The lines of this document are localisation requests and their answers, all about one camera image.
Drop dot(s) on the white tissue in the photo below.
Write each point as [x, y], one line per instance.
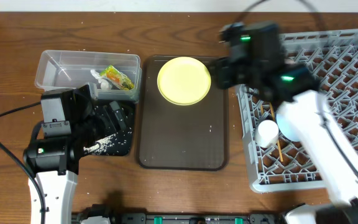
[102, 81]

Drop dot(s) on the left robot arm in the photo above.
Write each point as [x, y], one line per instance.
[54, 164]

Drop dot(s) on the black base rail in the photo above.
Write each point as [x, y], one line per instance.
[99, 213]

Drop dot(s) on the pile of rice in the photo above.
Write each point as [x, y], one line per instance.
[118, 144]

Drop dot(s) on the light blue bowl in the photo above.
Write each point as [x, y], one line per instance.
[285, 128]

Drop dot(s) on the grey dishwasher rack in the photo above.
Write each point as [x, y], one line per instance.
[333, 59]

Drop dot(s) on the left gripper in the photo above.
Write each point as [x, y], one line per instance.
[103, 116]

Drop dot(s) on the yellow plate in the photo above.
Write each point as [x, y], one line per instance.
[184, 81]

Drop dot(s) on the black waste tray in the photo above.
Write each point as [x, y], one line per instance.
[115, 126]

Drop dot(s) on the clear plastic bin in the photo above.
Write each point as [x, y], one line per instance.
[60, 69]

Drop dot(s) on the green orange snack wrapper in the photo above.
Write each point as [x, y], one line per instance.
[119, 79]

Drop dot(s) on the brown serving tray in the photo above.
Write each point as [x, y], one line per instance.
[176, 137]

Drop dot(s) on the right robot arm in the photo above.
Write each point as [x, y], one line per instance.
[300, 101]

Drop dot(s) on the cream white cup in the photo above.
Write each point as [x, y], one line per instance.
[266, 133]

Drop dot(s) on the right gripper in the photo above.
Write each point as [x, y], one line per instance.
[221, 73]

